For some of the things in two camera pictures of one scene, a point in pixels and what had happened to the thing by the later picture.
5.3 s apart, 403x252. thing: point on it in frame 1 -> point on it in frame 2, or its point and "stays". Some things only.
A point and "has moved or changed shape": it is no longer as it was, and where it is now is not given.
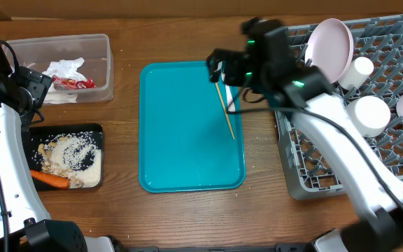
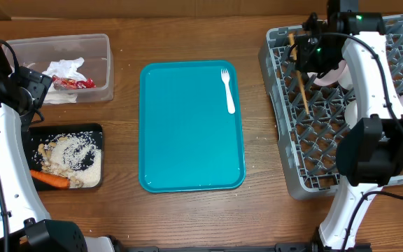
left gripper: x=38 y=84 stays
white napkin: x=66 y=68 stays
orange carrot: x=50 y=180 stays
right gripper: x=231 y=58 -> x=306 y=63
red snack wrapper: x=62 y=83 stays
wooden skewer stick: x=224 y=109 has moved or changed shape
